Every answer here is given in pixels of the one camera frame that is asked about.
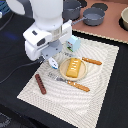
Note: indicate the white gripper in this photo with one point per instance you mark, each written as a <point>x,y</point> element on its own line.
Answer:
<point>46,39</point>

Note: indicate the light blue cup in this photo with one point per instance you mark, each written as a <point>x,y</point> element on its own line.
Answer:
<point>73,43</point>

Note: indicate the yellow toy bread loaf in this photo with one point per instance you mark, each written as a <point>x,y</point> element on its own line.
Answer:
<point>73,68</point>

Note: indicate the brown toy sausage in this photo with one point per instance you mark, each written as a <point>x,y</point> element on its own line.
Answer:
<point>40,83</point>

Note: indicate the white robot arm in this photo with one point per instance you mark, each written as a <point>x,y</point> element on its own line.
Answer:
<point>39,10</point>

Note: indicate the dark grey pot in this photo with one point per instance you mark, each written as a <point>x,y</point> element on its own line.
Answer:
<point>71,9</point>

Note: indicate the beige round plate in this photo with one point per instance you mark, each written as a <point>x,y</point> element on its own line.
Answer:
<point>64,66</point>

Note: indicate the dark grey saucepan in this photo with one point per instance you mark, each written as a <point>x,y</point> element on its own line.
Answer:
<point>92,17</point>

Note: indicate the beige woven placemat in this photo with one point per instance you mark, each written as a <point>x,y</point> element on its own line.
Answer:
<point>68,103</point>

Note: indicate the beige bowl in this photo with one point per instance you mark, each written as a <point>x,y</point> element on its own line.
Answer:
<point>124,16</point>

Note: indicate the wooden handled knife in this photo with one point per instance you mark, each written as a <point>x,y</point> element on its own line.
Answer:
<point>83,58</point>

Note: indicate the wooden handled fork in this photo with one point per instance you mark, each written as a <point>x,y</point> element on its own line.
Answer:
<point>74,84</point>

